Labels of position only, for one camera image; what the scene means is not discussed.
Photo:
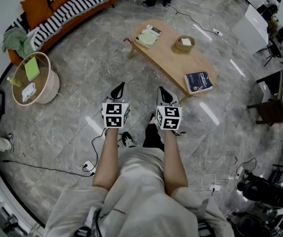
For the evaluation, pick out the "black tripod stand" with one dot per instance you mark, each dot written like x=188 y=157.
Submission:
x=273 y=52

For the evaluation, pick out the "white wipes packet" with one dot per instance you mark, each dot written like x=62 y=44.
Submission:
x=28 y=92

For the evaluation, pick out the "green-white magazine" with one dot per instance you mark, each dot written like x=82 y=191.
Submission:
x=148 y=35

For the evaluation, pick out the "bright green notebook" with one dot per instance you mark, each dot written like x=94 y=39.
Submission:
x=31 y=68

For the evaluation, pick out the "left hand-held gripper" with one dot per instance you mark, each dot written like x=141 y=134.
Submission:
x=113 y=115

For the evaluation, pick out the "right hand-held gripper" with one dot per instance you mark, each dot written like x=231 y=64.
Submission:
x=168 y=118

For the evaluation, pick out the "dark wooden side desk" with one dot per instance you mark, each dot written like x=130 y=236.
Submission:
x=272 y=110

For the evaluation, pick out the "black office chair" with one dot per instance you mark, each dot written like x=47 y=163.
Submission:
x=262 y=191

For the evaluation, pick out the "person's shoe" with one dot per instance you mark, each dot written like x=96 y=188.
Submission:
x=128 y=140
x=152 y=120

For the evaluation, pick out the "person's black trousers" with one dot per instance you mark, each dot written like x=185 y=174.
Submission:
x=152 y=137

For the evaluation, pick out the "person's left shoe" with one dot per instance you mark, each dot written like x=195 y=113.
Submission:
x=128 y=140

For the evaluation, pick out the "white tissue block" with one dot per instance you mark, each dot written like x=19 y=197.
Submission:
x=186 y=41

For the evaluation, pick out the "dark blue book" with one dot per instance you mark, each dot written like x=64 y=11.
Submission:
x=198 y=82

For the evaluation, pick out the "round beige side table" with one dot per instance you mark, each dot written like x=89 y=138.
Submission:
x=43 y=83

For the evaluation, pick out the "round bamboo basket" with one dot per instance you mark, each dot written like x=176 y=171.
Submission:
x=178 y=46

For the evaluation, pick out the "white power strip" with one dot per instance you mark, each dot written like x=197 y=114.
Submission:
x=88 y=166
x=217 y=32

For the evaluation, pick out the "wooden coffee table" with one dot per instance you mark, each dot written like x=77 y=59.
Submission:
x=163 y=55

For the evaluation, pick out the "yellow drink bottle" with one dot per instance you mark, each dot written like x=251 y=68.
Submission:
x=15 y=82

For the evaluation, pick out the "small orange cushion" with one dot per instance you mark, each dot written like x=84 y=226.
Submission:
x=60 y=2

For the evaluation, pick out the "person's beige shirt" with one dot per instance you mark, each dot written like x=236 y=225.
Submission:
x=141 y=201

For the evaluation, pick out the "person's left forearm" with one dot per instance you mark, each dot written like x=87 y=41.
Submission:
x=107 y=157

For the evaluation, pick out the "white power adapter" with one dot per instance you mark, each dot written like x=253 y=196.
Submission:
x=215 y=187

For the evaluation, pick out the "green knitted blanket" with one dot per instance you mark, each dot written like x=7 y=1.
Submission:
x=15 y=41

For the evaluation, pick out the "large orange cushion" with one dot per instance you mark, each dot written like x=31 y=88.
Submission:
x=36 y=9

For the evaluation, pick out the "white folded towel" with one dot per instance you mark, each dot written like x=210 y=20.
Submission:
x=33 y=32

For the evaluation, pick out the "black white striped blanket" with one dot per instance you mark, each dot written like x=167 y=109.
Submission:
x=70 y=9

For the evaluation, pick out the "person's right shoe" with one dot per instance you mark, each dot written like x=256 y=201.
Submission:
x=152 y=120

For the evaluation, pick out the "white cabinet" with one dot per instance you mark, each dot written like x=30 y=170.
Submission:
x=252 y=28

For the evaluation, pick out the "person's right forearm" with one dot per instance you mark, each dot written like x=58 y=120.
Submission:
x=173 y=162

